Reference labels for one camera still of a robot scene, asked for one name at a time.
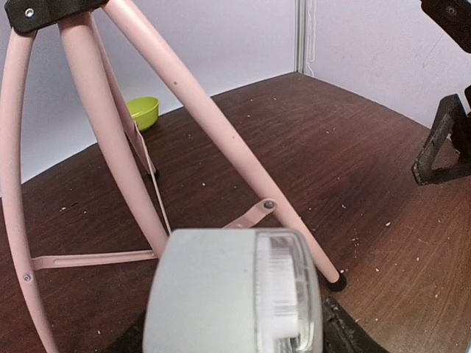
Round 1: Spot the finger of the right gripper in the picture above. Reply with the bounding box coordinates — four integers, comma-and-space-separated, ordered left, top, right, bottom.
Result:
411, 94, 470, 185

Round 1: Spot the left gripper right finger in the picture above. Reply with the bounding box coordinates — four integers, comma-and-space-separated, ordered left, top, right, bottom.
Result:
322, 297, 388, 353

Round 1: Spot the white metronome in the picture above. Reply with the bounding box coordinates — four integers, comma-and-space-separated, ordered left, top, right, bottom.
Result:
142, 228, 323, 352

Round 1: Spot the yellow-green plastic bowl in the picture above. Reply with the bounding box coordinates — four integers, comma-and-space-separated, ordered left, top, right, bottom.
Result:
127, 96, 160, 132

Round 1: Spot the pink music stand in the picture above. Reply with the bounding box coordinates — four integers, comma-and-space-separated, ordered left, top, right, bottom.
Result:
1, 1, 347, 352

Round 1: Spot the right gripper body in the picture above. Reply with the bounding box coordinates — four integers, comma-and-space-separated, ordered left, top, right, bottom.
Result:
421, 0, 470, 51

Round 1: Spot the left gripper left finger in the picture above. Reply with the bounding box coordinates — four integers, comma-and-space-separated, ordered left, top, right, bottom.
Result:
106, 319, 144, 353

